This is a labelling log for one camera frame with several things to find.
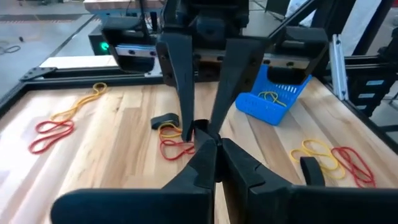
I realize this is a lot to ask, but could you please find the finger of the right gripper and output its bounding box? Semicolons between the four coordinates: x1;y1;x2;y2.
155;32;196;142
207;38;266;138

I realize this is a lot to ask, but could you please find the black clip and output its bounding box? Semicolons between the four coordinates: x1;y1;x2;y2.
299;156;326;187

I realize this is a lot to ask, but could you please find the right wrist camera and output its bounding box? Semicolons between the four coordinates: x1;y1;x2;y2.
195;14;242;42

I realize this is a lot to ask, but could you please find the black wide rubber band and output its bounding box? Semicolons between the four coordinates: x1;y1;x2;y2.
150;112;180;131

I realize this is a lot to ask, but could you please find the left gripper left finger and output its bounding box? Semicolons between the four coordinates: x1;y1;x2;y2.
50;138;218;224

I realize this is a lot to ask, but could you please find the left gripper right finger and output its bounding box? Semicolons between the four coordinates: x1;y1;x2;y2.
221;138;398;224

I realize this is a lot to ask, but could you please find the red thin rubber band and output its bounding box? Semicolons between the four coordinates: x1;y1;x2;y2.
330;146;377;189
28;119;75;156
159;138;196;162

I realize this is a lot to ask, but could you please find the blue plastic basket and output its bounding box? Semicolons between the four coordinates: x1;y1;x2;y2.
234;63;313;127

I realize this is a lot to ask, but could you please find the yellow thin rubber band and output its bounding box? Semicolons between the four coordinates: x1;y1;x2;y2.
289;139;346;180
157;122;183;139
50;82;108;121
257;90;289;108

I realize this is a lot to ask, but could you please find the silver aluminium profile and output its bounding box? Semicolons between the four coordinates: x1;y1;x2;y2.
328;33;349;101

